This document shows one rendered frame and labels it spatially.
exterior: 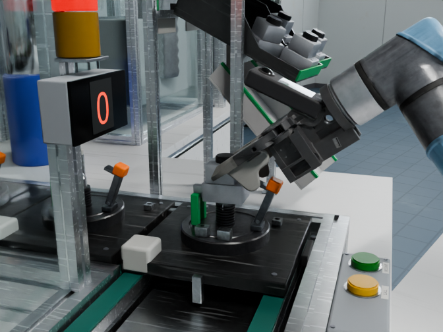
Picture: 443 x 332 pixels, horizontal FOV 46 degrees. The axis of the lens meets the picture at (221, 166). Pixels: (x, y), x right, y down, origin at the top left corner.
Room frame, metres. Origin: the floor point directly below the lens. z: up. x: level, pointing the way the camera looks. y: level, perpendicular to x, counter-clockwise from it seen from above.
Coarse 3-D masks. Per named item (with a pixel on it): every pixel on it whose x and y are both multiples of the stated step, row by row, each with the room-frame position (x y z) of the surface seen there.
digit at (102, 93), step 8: (96, 80) 0.59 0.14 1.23; (104, 80) 0.61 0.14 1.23; (96, 88) 0.59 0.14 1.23; (104, 88) 0.61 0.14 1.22; (96, 96) 0.59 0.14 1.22; (104, 96) 0.61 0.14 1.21; (96, 104) 0.59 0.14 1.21; (104, 104) 0.60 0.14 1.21; (112, 104) 0.62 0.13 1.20; (96, 112) 0.59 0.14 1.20; (104, 112) 0.60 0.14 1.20; (112, 112) 0.62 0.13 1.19; (96, 120) 0.59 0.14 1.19; (104, 120) 0.60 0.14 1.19; (112, 120) 0.62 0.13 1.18; (96, 128) 0.58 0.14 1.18; (104, 128) 0.60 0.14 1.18
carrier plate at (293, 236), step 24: (168, 216) 0.83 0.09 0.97; (288, 216) 0.83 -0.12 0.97; (168, 240) 0.73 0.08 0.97; (288, 240) 0.73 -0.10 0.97; (168, 264) 0.66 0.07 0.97; (192, 264) 0.66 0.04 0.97; (216, 264) 0.66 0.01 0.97; (240, 264) 0.66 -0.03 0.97; (264, 264) 0.66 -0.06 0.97; (288, 264) 0.66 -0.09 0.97; (240, 288) 0.62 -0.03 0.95; (264, 288) 0.61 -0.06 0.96; (288, 288) 0.62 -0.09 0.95
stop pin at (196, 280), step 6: (192, 276) 0.63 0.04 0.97; (198, 276) 0.63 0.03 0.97; (192, 282) 0.63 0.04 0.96; (198, 282) 0.63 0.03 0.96; (192, 288) 0.63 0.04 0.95; (198, 288) 0.63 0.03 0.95; (192, 294) 0.63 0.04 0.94; (198, 294) 0.63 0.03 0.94; (192, 300) 0.63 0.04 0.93; (198, 300) 0.63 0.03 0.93
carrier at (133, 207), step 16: (96, 192) 0.95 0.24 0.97; (96, 208) 0.82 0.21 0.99; (112, 208) 0.80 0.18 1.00; (128, 208) 0.87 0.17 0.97; (160, 208) 0.87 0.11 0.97; (96, 224) 0.77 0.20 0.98; (112, 224) 0.79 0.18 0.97; (128, 224) 0.80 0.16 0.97; (144, 224) 0.80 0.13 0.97; (96, 240) 0.73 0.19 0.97; (112, 240) 0.73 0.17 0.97; (96, 256) 0.69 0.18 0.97; (112, 256) 0.68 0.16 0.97
